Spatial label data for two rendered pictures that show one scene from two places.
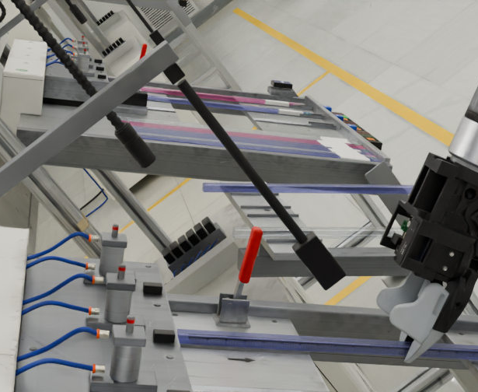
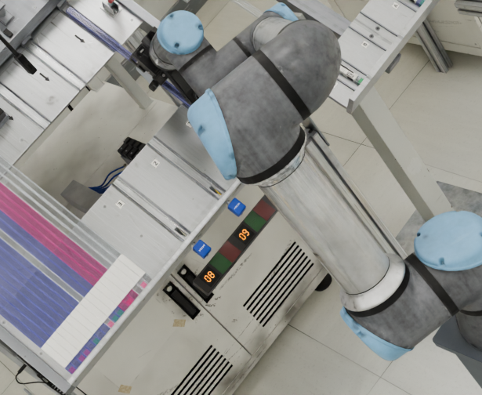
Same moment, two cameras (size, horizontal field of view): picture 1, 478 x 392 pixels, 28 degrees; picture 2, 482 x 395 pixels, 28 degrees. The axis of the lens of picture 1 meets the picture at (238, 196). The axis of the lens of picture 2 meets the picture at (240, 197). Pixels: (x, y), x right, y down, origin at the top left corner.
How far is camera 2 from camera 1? 1.82 m
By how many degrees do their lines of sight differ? 64
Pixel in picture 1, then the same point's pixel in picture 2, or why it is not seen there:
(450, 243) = (146, 68)
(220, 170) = not seen: outside the picture
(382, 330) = not seen: hidden behind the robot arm
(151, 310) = (27, 10)
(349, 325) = not seen: hidden behind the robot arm
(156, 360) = not seen: outside the picture
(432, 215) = (144, 52)
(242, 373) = (68, 48)
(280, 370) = (86, 56)
